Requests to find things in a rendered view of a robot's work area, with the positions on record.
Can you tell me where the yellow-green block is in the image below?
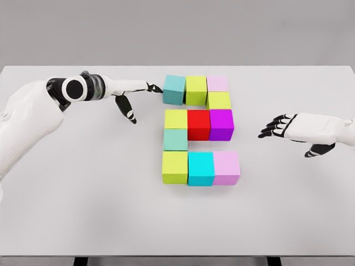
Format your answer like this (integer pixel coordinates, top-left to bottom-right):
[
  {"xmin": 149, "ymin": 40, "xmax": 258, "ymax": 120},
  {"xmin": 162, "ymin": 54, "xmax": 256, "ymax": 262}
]
[
  {"xmin": 185, "ymin": 75, "xmax": 209, "ymax": 106},
  {"xmin": 206, "ymin": 91, "xmax": 232, "ymax": 111},
  {"xmin": 161, "ymin": 150, "xmax": 190, "ymax": 185},
  {"xmin": 164, "ymin": 109, "xmax": 189, "ymax": 131}
]

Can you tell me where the purple block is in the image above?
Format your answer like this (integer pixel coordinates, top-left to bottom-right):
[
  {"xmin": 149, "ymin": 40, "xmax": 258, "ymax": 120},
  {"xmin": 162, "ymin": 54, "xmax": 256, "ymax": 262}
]
[{"xmin": 208, "ymin": 109, "xmax": 234, "ymax": 142}]

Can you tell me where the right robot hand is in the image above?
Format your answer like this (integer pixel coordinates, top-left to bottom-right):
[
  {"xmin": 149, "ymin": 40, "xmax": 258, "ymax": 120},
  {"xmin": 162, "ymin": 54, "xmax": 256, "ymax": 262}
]
[{"xmin": 257, "ymin": 112, "xmax": 349, "ymax": 158}]

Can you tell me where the light pink block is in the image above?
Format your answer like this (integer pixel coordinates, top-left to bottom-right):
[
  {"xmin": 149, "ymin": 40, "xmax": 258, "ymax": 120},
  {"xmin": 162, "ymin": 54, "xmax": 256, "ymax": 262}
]
[
  {"xmin": 206, "ymin": 75, "xmax": 230, "ymax": 93},
  {"xmin": 212, "ymin": 150, "xmax": 241, "ymax": 187}
]

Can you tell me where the teal block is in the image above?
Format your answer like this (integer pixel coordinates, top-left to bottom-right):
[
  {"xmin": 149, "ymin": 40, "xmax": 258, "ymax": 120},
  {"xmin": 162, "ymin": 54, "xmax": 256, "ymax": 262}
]
[{"xmin": 163, "ymin": 74, "xmax": 187, "ymax": 106}]

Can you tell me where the red block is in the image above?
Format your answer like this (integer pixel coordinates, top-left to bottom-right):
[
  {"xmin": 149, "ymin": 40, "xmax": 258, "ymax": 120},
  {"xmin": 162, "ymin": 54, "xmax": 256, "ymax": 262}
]
[{"xmin": 187, "ymin": 109, "xmax": 212, "ymax": 141}]

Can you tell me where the cyan block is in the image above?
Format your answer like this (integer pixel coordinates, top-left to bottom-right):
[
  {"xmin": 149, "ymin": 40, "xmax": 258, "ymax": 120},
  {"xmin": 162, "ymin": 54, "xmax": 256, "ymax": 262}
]
[{"xmin": 187, "ymin": 151, "xmax": 216, "ymax": 187}]

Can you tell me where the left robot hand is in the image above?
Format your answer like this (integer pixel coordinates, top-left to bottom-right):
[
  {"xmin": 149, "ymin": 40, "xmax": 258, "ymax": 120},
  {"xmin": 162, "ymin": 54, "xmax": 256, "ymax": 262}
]
[{"xmin": 106, "ymin": 77, "xmax": 164, "ymax": 125}]

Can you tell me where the mint green block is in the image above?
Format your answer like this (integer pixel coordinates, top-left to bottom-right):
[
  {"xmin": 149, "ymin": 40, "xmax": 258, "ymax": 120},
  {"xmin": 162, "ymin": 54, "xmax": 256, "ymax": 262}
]
[{"xmin": 163, "ymin": 129, "xmax": 190, "ymax": 152}]

